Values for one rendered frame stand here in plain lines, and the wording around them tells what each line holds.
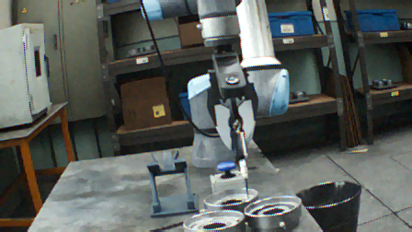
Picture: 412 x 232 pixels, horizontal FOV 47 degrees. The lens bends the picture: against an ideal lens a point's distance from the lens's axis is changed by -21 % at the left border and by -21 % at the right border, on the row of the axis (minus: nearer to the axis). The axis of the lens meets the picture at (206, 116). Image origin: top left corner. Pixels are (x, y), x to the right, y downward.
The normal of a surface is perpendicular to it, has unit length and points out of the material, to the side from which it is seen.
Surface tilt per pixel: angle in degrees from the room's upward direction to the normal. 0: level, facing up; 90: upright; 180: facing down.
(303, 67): 90
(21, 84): 90
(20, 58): 90
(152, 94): 97
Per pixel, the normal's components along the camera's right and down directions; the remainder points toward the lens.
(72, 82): 0.07, 0.15
